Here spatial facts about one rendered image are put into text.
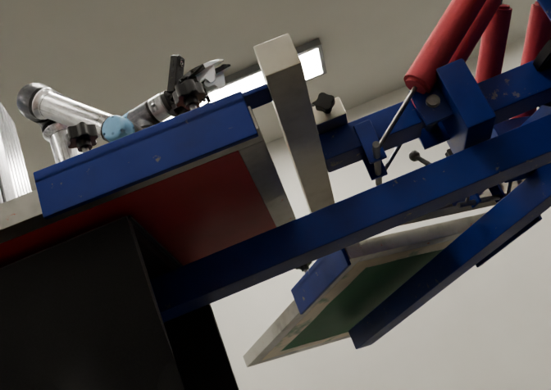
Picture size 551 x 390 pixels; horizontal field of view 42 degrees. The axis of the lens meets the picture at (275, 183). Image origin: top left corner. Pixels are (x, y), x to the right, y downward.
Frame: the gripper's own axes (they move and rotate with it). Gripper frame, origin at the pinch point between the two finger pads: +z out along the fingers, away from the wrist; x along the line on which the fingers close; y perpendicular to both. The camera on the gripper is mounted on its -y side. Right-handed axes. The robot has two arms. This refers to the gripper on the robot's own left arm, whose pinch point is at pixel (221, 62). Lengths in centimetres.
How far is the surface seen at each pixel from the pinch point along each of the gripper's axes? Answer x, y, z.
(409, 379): -305, 109, -52
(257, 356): -24, 76, -34
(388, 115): 63, 57, 39
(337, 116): 68, 55, 32
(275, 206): 69, 63, 16
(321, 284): 15, 71, 3
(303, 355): -296, 67, -109
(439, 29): 64, 49, 53
